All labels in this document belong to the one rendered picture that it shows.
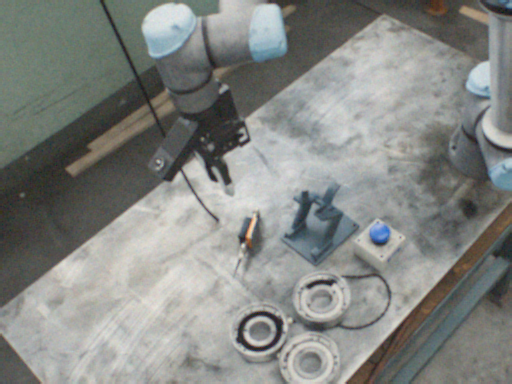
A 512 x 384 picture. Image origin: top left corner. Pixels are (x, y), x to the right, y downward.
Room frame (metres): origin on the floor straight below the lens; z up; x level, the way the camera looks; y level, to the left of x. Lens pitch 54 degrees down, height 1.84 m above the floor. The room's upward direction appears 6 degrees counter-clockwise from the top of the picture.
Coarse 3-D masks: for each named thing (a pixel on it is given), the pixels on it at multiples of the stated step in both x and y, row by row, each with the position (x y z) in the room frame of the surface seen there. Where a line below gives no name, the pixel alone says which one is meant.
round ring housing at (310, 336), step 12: (300, 336) 0.48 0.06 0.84; (312, 336) 0.48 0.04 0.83; (324, 336) 0.47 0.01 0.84; (288, 348) 0.46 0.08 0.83; (312, 348) 0.46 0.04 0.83; (336, 348) 0.45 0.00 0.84; (300, 360) 0.44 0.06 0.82; (324, 360) 0.43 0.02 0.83; (336, 360) 0.43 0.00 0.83; (300, 372) 0.41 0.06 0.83; (336, 372) 0.40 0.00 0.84
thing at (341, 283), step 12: (312, 276) 0.60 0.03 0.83; (324, 276) 0.60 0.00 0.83; (336, 276) 0.59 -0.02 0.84; (300, 288) 0.58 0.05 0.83; (312, 288) 0.57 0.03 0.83; (324, 288) 0.57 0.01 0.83; (348, 288) 0.56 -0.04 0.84; (312, 300) 0.56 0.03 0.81; (336, 300) 0.54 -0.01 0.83; (348, 300) 0.54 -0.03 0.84; (300, 312) 0.52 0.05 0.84; (324, 312) 0.52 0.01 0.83; (312, 324) 0.50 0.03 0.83; (324, 324) 0.50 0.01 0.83
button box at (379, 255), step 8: (368, 232) 0.67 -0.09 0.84; (392, 232) 0.67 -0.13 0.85; (360, 240) 0.66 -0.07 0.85; (368, 240) 0.66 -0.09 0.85; (392, 240) 0.65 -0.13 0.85; (400, 240) 0.65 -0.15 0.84; (360, 248) 0.65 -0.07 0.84; (368, 248) 0.64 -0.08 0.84; (376, 248) 0.64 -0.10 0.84; (384, 248) 0.63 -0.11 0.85; (392, 248) 0.63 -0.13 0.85; (400, 248) 0.64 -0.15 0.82; (360, 256) 0.65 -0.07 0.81; (368, 256) 0.63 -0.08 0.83; (376, 256) 0.62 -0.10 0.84; (384, 256) 0.62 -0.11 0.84; (392, 256) 0.63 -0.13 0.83; (376, 264) 0.62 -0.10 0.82; (384, 264) 0.61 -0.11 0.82
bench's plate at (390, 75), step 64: (320, 64) 1.23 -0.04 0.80; (384, 64) 1.20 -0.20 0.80; (448, 64) 1.18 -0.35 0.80; (256, 128) 1.03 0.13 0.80; (320, 128) 1.01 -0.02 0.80; (384, 128) 0.98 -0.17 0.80; (448, 128) 0.96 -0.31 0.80; (256, 192) 0.84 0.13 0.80; (320, 192) 0.82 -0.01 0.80; (384, 192) 0.80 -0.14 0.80; (448, 192) 0.78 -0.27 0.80; (128, 256) 0.71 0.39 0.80; (192, 256) 0.69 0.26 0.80; (256, 256) 0.68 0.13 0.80; (448, 256) 0.63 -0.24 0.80; (0, 320) 0.59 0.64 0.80; (64, 320) 0.58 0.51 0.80; (128, 320) 0.56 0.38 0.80; (192, 320) 0.55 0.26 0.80; (384, 320) 0.51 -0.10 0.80
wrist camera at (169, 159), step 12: (180, 120) 0.73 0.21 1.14; (180, 132) 0.71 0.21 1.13; (192, 132) 0.70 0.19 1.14; (204, 132) 0.71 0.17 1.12; (168, 144) 0.70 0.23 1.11; (180, 144) 0.69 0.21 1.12; (192, 144) 0.69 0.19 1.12; (156, 156) 0.69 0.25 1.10; (168, 156) 0.68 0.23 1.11; (180, 156) 0.68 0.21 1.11; (156, 168) 0.67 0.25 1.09; (168, 168) 0.67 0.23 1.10; (180, 168) 0.67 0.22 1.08; (168, 180) 0.66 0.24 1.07
